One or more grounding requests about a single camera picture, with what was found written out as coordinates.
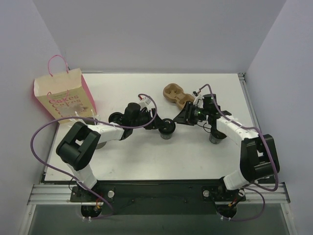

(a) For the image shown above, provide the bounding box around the brown cardboard cup carrier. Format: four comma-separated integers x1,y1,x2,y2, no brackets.
163,83,195,110

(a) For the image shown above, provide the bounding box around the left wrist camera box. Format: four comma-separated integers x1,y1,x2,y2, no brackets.
138,96,152,109

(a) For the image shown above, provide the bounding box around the dark transparent coffee cup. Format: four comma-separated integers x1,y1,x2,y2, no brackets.
160,131,173,140

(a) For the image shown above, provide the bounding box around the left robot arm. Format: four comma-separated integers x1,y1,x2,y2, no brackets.
56,103,170,201

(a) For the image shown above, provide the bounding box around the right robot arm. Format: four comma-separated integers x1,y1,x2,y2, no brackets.
174,94,280,200

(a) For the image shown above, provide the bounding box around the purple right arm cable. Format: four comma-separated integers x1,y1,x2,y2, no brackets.
195,84,279,221

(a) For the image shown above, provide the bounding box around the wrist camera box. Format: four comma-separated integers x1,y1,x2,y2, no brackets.
138,96,152,109
193,90,203,108

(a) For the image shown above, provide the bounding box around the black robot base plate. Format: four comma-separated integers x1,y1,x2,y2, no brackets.
70,179,246,217

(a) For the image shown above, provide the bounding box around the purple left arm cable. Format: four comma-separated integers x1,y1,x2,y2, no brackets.
29,93,157,220

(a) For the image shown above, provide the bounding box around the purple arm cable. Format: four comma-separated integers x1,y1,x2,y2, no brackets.
195,84,279,221
29,93,157,220

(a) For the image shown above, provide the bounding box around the pink and beige paper bag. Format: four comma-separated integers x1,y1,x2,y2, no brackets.
34,55,97,119

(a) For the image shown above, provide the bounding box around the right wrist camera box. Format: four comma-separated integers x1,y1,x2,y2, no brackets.
193,90,203,108

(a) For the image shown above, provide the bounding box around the black cup lid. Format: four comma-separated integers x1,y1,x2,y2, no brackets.
108,112,125,126
158,118,176,135

